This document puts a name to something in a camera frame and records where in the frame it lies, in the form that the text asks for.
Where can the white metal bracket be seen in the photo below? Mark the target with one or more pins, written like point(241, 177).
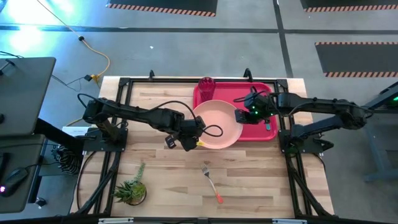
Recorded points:
point(289, 221)
point(115, 220)

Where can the black desk support bar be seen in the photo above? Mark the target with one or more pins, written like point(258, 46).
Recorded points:
point(56, 133)

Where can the dark desk surface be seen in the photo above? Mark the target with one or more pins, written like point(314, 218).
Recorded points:
point(18, 149)

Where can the black metal table frame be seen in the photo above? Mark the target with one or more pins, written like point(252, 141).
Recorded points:
point(161, 80)

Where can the black table clamp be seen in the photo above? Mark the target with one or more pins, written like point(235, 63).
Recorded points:
point(247, 75)
point(151, 75)

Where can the grey metal stand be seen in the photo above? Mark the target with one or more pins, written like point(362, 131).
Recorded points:
point(377, 146)

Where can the potted green succulent plant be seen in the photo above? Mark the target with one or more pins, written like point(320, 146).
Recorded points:
point(133, 191)

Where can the grey desk panel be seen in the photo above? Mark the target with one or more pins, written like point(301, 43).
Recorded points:
point(25, 96)

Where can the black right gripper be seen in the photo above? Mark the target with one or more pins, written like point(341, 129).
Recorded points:
point(259, 105)

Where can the red translucent cup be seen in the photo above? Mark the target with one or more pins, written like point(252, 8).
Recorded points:
point(206, 88)

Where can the black desk caster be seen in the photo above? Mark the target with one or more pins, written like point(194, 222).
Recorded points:
point(40, 202)

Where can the black computer mouse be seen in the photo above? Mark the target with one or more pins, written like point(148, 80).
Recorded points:
point(14, 180)

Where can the black floor mat striped edge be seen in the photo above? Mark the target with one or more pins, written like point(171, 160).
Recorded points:
point(161, 4)
point(357, 59)
point(348, 3)

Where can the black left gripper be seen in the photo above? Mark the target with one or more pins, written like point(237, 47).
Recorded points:
point(191, 129)

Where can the red plastic tray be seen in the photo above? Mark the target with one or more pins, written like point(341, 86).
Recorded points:
point(230, 93)

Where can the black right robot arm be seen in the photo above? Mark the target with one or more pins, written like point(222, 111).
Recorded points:
point(326, 104)

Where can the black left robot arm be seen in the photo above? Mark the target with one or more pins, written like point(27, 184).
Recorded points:
point(140, 113)

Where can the peach round plate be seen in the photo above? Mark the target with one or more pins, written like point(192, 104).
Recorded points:
point(217, 124)

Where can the white paper label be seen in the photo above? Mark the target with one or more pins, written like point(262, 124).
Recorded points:
point(74, 131)

